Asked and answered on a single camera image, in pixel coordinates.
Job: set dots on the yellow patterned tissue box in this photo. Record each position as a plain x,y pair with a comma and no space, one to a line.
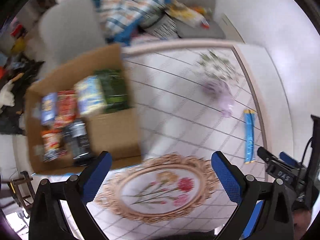
188,16

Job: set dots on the green snack packet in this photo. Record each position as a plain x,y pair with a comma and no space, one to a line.
114,89

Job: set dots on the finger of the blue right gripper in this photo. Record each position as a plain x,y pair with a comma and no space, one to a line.
288,160
268,158

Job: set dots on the orange panda snack packet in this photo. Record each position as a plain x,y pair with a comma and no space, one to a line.
52,144

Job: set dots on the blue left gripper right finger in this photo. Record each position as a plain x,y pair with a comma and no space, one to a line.
228,176

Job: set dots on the grey office chair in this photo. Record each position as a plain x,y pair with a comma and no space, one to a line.
69,29

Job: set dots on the person's right hand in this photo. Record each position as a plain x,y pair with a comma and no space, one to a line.
301,221

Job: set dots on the white goose plush toy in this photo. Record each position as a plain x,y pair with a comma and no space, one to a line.
7,97

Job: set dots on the yellow bucket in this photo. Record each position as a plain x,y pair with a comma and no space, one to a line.
19,46

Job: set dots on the lilac soft cloth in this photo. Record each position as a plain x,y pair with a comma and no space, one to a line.
221,93

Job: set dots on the white blue carton pack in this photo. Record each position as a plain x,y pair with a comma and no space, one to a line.
90,97

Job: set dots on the blue tissue pack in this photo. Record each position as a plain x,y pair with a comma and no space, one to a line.
49,109

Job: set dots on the black white patterned hat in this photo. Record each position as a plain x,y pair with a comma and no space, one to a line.
160,26

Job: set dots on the grey cushioned chair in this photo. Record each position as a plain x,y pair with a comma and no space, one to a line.
206,8

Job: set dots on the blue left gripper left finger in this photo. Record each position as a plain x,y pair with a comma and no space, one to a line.
93,176

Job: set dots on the red snack packet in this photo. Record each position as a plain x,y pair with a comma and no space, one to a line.
66,108

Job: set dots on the black snack packet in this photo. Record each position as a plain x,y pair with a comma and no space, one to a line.
77,142

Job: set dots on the plaid blanket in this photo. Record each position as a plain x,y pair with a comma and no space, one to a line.
119,18

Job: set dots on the dark wooden chair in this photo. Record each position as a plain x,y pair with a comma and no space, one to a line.
22,191

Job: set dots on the blue long stick packet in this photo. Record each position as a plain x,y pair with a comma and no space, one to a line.
249,130

